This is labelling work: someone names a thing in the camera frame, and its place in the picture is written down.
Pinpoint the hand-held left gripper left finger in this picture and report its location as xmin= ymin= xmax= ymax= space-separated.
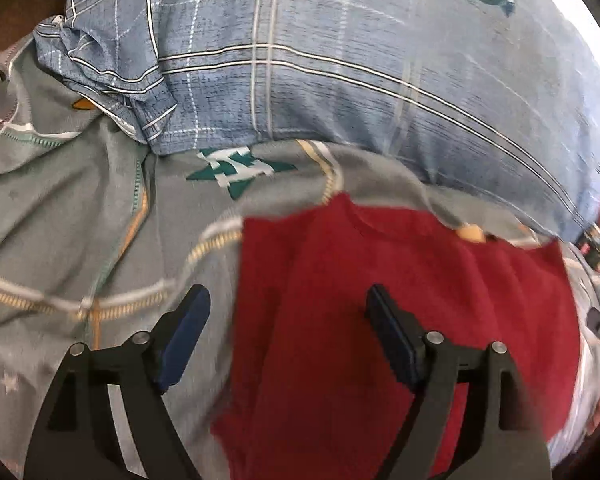
xmin=22 ymin=284 xmax=212 ymax=480

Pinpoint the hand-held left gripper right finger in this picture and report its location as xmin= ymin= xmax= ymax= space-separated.
xmin=365 ymin=284 xmax=553 ymax=480

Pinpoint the red small garment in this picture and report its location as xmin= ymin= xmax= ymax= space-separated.
xmin=211 ymin=192 xmax=583 ymax=480

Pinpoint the grey printed bed sheet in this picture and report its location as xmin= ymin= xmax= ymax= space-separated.
xmin=0 ymin=35 xmax=600 ymax=480

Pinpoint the blue plaid pillow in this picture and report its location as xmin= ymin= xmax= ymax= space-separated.
xmin=34 ymin=0 xmax=600 ymax=248

